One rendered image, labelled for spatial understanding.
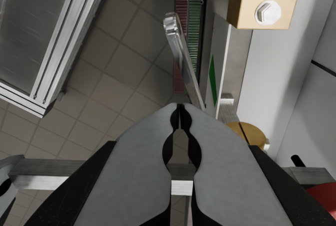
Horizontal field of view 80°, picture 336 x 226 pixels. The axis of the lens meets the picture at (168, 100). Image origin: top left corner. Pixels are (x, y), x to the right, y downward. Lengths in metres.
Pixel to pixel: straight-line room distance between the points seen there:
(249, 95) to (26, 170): 0.44
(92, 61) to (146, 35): 0.33
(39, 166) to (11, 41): 0.81
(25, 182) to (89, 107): 1.01
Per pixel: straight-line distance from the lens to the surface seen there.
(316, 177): 0.35
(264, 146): 0.26
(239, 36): 0.36
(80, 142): 1.54
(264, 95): 0.51
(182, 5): 0.34
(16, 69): 1.14
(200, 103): 0.15
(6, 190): 0.38
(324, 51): 0.50
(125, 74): 1.16
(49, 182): 0.34
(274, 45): 0.47
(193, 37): 0.34
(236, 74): 0.38
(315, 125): 0.50
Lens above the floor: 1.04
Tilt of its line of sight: 60 degrees down
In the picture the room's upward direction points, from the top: 175 degrees counter-clockwise
